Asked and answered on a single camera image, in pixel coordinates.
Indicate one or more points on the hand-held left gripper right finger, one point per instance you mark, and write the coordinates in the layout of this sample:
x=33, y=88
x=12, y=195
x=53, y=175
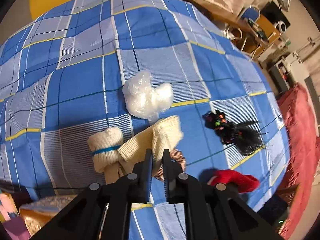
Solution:
x=167, y=177

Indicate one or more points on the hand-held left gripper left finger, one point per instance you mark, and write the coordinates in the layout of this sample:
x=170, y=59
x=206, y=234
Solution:
x=149, y=177

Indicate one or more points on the brown scrunchie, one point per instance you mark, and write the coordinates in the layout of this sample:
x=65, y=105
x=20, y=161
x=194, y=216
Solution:
x=178, y=160

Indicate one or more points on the red plush doll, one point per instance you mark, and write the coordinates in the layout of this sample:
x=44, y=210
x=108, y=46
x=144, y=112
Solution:
x=237, y=180

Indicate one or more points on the black hairpiece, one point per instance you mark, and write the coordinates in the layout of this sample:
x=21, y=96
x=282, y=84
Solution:
x=230, y=132

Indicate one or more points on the clear plastic bag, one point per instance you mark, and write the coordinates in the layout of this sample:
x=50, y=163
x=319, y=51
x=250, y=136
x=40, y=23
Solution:
x=142, y=97

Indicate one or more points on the blue plaid blanket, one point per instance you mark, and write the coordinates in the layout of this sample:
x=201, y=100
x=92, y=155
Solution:
x=75, y=92

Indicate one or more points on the ornate gold tissue box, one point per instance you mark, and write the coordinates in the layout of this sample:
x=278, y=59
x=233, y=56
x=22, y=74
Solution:
x=37, y=212

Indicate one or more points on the pink quilt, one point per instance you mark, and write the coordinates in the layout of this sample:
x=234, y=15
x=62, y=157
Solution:
x=300, y=130

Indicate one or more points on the brown wooden table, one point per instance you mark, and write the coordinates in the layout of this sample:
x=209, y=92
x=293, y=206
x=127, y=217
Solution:
x=225, y=17

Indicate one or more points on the white small cabinet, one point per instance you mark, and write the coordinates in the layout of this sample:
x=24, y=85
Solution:
x=296, y=61

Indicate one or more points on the light wooden desk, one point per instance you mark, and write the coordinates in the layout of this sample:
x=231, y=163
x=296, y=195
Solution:
x=267, y=28

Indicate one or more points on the blue metal chair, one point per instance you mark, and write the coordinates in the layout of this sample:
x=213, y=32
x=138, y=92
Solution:
x=252, y=13

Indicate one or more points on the white round fan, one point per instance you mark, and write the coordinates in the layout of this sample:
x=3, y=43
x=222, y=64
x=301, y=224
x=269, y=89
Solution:
x=282, y=26

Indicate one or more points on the black monitor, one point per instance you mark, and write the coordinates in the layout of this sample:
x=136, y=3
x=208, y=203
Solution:
x=272, y=12

